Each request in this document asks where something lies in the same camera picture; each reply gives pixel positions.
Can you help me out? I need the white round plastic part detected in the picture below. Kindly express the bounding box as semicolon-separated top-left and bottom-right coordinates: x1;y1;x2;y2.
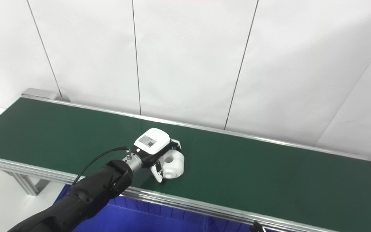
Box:
161;150;186;179

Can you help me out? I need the aluminium conveyor leg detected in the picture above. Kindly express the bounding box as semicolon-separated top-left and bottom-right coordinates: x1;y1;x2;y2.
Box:
5;170;50;197

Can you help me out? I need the green conveyor belt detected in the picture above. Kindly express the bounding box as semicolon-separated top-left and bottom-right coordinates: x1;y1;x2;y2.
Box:
0;93;371;232
0;98;371;232

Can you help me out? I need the blue plastic bin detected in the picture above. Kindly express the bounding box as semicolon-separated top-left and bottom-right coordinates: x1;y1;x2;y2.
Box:
53;185;207;232
205;214;254;232

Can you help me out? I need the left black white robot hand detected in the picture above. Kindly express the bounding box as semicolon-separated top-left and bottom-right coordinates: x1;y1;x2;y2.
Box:
131;128;183;183

